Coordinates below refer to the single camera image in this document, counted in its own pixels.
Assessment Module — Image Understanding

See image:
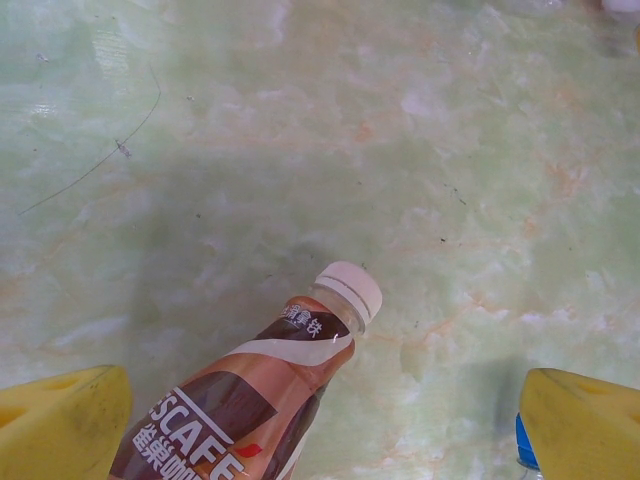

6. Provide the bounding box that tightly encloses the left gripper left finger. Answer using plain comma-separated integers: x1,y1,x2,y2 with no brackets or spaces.
0,364,134,480

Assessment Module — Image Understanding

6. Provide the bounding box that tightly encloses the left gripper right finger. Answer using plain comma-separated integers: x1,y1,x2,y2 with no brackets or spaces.
517,368,640,480

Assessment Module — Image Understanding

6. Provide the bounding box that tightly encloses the blue cap red flower bottle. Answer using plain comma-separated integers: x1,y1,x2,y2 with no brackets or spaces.
514,412,542,480

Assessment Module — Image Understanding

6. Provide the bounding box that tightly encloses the brown coffee bottle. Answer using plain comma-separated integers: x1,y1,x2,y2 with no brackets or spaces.
107,260,384,480

